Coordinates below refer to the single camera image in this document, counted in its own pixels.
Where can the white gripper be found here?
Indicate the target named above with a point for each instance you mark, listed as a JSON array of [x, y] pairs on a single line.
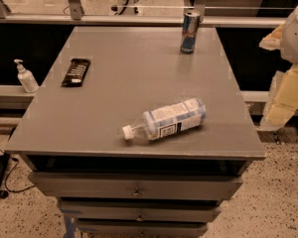
[[296, 37]]

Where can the red bull can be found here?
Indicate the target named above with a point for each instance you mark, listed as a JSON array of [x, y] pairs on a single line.
[[189, 30]]

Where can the clear plastic water bottle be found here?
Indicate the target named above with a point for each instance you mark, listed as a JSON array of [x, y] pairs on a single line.
[[167, 120]]

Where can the black snack bar wrapper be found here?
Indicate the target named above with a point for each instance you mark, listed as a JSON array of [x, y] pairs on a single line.
[[76, 73]]

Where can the grey drawer cabinet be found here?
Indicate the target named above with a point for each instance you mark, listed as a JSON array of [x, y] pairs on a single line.
[[78, 130]]

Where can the middle grey drawer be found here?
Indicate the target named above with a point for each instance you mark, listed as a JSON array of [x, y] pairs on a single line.
[[140, 210]]

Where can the grey drawer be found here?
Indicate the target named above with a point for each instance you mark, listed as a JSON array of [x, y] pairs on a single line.
[[135, 186], [141, 229], [140, 210]]

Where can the top grey drawer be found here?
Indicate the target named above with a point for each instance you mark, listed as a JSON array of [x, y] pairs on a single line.
[[135, 186]]

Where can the white pump dispenser bottle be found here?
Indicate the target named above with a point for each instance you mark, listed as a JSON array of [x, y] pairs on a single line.
[[26, 77]]

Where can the bottom grey drawer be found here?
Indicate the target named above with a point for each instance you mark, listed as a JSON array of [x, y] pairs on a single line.
[[141, 229]]

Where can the metal railing frame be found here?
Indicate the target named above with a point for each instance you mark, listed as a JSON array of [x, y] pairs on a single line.
[[215, 13]]

